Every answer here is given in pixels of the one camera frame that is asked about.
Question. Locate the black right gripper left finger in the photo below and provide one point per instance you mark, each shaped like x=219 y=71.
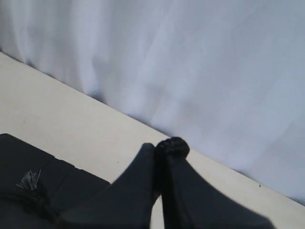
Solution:
x=126 y=204

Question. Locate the black plastic carrying case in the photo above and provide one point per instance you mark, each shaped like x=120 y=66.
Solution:
x=66 y=186

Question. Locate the white backdrop curtain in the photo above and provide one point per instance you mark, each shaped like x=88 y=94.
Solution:
x=226 y=75

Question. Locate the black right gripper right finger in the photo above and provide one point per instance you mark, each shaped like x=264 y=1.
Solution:
x=190 y=202

